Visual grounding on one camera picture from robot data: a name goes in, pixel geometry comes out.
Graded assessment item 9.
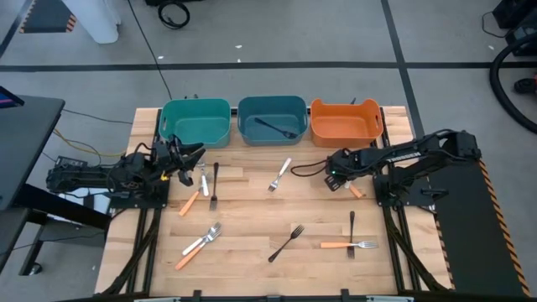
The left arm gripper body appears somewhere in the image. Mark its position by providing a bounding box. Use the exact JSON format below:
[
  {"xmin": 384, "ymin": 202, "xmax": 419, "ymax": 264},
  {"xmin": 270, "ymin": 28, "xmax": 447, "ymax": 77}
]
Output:
[{"xmin": 155, "ymin": 134, "xmax": 189, "ymax": 180}]

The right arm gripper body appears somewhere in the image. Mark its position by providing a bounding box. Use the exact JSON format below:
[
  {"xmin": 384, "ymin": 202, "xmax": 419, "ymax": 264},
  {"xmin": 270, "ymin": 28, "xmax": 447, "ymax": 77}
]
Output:
[{"xmin": 326, "ymin": 149, "xmax": 373, "ymax": 180}]

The black fork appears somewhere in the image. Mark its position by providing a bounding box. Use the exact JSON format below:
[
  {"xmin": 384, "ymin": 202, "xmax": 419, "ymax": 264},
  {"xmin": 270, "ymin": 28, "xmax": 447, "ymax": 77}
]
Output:
[
  {"xmin": 267, "ymin": 224, "xmax": 305, "ymax": 264},
  {"xmin": 347, "ymin": 211, "xmax": 357, "ymax": 260},
  {"xmin": 253, "ymin": 117, "xmax": 300, "ymax": 140},
  {"xmin": 209, "ymin": 162, "xmax": 220, "ymax": 212}
]

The green plastic bin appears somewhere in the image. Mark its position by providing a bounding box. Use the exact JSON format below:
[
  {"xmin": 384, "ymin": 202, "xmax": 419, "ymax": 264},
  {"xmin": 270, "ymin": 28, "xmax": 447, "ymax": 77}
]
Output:
[{"xmin": 158, "ymin": 98, "xmax": 232, "ymax": 149}]

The orange plastic bin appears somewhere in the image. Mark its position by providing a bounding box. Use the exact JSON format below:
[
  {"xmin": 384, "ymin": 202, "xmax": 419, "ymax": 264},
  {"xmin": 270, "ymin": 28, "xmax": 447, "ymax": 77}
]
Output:
[{"xmin": 310, "ymin": 98, "xmax": 384, "ymax": 148}]

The dark teal plastic bin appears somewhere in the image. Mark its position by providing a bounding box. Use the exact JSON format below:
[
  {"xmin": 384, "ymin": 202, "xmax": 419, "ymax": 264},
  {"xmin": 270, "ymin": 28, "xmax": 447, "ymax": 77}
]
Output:
[{"xmin": 237, "ymin": 95, "xmax": 310, "ymax": 147}]

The white box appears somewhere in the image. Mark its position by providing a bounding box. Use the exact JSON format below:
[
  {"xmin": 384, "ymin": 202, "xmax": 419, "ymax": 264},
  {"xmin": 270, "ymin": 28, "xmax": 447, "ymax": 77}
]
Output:
[{"xmin": 58, "ymin": 190, "xmax": 112, "ymax": 223}]

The black power brick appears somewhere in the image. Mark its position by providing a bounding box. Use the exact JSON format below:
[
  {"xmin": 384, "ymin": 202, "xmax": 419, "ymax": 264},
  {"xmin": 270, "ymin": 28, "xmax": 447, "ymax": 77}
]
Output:
[{"xmin": 54, "ymin": 154, "xmax": 89, "ymax": 171}]

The black desk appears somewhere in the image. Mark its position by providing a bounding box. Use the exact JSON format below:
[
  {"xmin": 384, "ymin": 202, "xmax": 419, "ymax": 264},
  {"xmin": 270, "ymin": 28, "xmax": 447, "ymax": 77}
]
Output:
[{"xmin": 0, "ymin": 94, "xmax": 112, "ymax": 278}]

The black mat with hazard stripes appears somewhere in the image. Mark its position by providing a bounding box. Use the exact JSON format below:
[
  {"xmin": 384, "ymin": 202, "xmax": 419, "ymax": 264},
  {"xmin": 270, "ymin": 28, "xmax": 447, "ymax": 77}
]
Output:
[{"xmin": 417, "ymin": 148, "xmax": 533, "ymax": 298}]

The white pillar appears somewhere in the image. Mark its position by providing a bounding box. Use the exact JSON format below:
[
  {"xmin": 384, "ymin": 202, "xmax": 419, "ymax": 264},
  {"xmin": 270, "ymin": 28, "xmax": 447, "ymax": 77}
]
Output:
[{"xmin": 61, "ymin": 0, "xmax": 123, "ymax": 45}]

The laptop screen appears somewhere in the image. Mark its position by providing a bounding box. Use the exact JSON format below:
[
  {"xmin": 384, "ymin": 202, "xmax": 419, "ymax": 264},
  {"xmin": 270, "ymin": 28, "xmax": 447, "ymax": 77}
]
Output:
[{"xmin": 0, "ymin": 86, "xmax": 25, "ymax": 110}]

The small dark hazard-striped mat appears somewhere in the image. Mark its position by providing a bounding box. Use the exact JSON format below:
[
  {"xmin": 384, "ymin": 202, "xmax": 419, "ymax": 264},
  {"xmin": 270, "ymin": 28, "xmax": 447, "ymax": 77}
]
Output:
[{"xmin": 18, "ymin": 0, "xmax": 79, "ymax": 34}]

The black and red caster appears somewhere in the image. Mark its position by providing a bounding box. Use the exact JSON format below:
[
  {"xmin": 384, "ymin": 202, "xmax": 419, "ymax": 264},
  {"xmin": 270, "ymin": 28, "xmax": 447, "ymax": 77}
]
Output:
[{"xmin": 514, "ymin": 75, "xmax": 537, "ymax": 96}]

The black equipment case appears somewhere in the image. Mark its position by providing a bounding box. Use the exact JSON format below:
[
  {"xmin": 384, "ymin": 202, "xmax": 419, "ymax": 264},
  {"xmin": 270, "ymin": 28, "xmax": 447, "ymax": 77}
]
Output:
[{"xmin": 491, "ymin": 0, "xmax": 537, "ymax": 58}]

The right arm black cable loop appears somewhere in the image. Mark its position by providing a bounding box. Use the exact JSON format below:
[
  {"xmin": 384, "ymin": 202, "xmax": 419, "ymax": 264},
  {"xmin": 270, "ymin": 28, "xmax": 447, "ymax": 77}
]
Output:
[{"xmin": 289, "ymin": 159, "xmax": 332, "ymax": 178}]

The yellow cable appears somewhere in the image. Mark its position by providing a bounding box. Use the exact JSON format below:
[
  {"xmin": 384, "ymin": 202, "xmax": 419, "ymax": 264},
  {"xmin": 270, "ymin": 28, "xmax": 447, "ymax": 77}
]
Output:
[{"xmin": 52, "ymin": 128, "xmax": 127, "ymax": 159}]

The long black floor cable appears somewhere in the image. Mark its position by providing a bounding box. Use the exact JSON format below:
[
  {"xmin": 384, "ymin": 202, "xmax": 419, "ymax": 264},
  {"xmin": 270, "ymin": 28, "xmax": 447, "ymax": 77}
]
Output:
[{"xmin": 127, "ymin": 0, "xmax": 173, "ymax": 101}]

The black aluminium table frame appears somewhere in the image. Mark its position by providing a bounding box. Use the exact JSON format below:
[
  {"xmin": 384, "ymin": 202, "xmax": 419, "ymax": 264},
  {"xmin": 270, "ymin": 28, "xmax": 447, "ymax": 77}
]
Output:
[{"xmin": 94, "ymin": 107, "xmax": 454, "ymax": 302}]

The coiled black cable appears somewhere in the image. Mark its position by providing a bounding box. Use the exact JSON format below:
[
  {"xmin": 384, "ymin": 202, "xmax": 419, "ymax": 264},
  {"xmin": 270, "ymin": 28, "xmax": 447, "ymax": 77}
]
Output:
[{"xmin": 157, "ymin": 0, "xmax": 192, "ymax": 30}]

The thick black hose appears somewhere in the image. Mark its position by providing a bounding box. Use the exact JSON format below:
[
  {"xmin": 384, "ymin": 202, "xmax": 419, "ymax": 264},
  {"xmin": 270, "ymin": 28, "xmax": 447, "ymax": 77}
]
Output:
[{"xmin": 488, "ymin": 35, "xmax": 537, "ymax": 135}]

